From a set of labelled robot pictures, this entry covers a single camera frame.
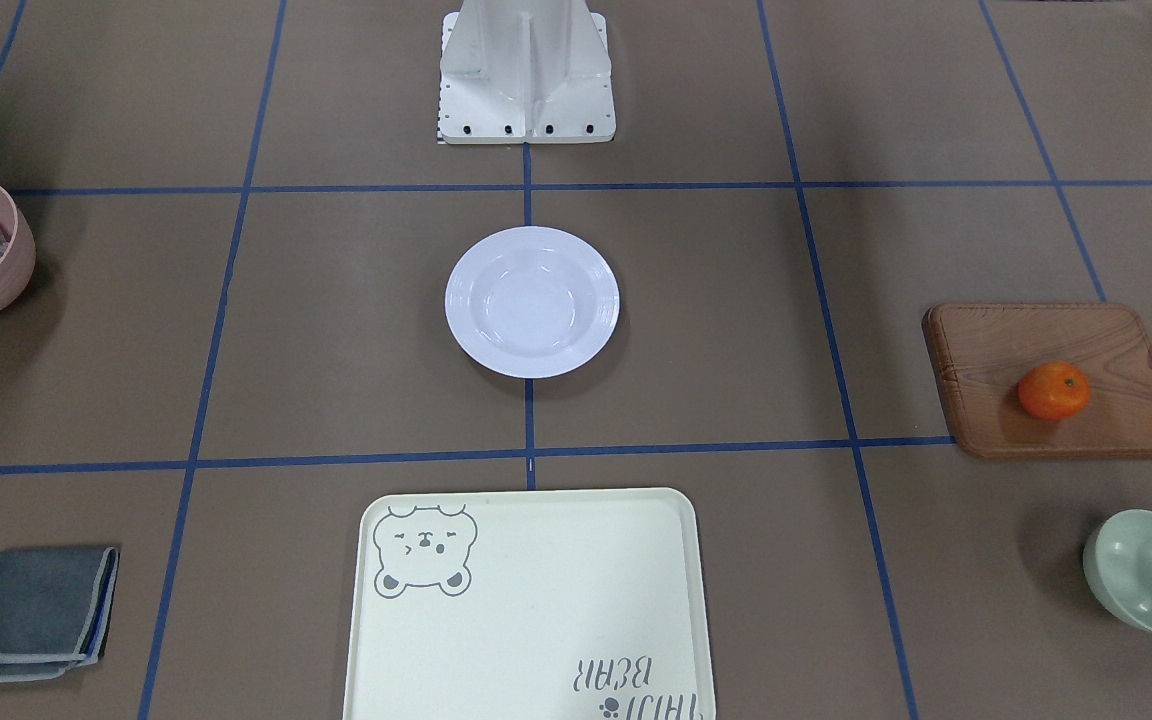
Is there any white round plate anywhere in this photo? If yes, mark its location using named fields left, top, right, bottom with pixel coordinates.
left=444, top=225, right=622, bottom=379

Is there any orange mandarin fruit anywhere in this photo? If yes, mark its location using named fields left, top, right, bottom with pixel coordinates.
left=1018, top=361, right=1092, bottom=420

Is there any cream bear print tray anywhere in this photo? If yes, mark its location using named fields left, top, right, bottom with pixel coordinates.
left=342, top=487, right=718, bottom=719

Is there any brown wooden tray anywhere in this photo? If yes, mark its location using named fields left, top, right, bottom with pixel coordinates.
left=922, top=302, right=1152, bottom=460

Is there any folded grey cloth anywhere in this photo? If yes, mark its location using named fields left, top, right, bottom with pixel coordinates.
left=0, top=546, right=122, bottom=685

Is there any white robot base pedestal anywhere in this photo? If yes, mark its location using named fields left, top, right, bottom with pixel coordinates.
left=435, top=1, right=617, bottom=145

